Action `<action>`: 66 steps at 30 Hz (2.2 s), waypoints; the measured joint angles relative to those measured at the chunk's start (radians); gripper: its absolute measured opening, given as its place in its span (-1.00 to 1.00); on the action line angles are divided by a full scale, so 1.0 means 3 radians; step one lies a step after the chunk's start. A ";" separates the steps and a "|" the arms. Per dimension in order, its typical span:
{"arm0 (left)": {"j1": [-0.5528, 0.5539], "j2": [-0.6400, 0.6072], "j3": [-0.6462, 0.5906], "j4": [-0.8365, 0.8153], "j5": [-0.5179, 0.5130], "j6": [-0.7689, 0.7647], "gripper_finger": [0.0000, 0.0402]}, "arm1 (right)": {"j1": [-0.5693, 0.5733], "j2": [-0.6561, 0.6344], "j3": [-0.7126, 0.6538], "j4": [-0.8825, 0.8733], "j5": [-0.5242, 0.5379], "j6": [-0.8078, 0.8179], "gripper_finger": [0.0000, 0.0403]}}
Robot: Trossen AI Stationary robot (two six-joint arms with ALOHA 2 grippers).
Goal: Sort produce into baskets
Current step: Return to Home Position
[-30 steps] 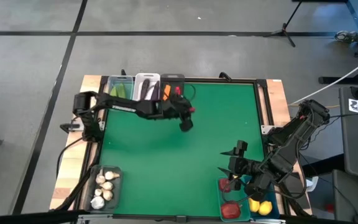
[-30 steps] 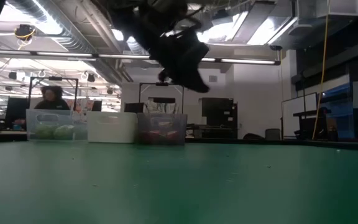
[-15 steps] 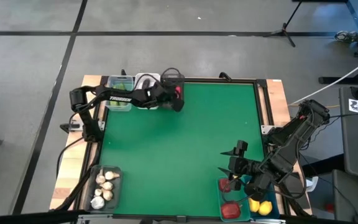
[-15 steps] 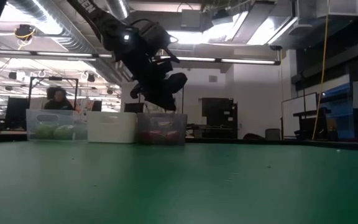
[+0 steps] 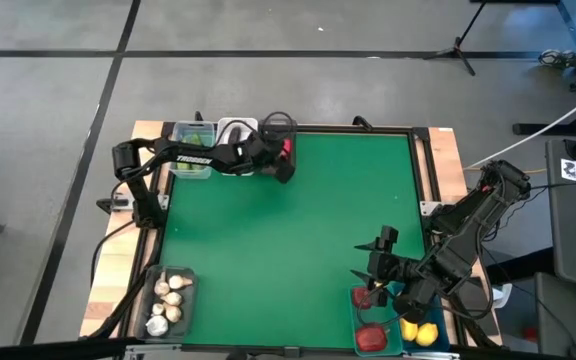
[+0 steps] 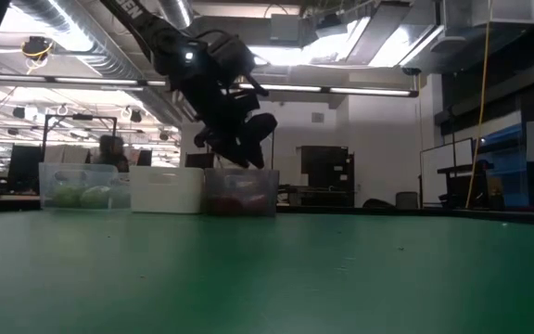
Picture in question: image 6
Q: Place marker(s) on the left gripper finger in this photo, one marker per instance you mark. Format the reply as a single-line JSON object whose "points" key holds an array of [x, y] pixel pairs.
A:
{"points": [[223, 146], [258, 134]]}

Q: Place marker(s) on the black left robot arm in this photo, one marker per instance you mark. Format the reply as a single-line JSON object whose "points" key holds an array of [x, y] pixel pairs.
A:
{"points": [[156, 32]]}

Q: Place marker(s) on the grey plastic bin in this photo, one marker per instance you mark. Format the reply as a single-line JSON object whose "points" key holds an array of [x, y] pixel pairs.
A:
{"points": [[241, 183]]}

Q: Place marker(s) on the white plastic bin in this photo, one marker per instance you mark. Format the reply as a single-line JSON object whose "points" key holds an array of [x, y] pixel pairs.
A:
{"points": [[165, 190]]}

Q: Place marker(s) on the black cabinet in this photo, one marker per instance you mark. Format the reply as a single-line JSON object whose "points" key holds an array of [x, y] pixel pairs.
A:
{"points": [[327, 171]]}

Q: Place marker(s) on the grey ceiling air unit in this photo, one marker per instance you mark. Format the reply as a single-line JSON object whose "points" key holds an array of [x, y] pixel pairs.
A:
{"points": [[285, 29]]}

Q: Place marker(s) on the person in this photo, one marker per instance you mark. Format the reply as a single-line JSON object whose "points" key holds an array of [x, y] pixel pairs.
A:
{"points": [[111, 153]]}

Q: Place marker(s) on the long ceiling light strip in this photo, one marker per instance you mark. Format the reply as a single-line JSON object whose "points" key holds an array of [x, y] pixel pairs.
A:
{"points": [[369, 91]]}

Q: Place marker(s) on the green cucumber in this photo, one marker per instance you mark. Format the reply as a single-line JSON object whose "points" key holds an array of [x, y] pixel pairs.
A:
{"points": [[96, 197], [67, 197]]}

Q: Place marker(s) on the black bag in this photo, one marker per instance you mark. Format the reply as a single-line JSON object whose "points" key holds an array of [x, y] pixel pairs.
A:
{"points": [[378, 204]]}

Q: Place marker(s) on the green table mat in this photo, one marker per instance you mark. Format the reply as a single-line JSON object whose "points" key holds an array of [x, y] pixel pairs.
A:
{"points": [[267, 278]]}

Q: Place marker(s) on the clear plastic bin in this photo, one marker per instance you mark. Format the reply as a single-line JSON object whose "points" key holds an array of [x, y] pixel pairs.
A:
{"points": [[77, 174]]}

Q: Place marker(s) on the grey trash bin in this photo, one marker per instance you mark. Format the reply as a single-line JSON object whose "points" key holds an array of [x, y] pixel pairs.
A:
{"points": [[407, 200]]}

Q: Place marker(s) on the white board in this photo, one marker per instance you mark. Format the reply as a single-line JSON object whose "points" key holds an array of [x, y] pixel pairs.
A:
{"points": [[448, 162]]}

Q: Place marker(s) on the black monitor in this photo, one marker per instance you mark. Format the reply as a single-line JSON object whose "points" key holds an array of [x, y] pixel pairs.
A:
{"points": [[23, 167]]}

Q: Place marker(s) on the dark desk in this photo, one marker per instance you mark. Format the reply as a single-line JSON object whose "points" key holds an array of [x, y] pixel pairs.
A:
{"points": [[461, 185]]}

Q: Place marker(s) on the blue partition panel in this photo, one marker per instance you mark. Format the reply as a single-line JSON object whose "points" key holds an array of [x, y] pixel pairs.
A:
{"points": [[508, 158]]}

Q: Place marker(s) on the grey wall vent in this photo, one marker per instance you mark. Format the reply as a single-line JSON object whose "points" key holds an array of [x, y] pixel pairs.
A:
{"points": [[318, 117]]}

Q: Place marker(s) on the silver spiral ceiling duct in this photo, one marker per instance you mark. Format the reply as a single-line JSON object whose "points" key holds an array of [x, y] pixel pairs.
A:
{"points": [[86, 46], [176, 11]]}

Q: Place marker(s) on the black metal frame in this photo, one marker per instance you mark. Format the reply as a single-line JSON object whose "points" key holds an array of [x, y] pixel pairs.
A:
{"points": [[82, 117]]}

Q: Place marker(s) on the black table border frame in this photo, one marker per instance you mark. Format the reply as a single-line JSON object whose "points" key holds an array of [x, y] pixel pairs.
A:
{"points": [[434, 212]]}

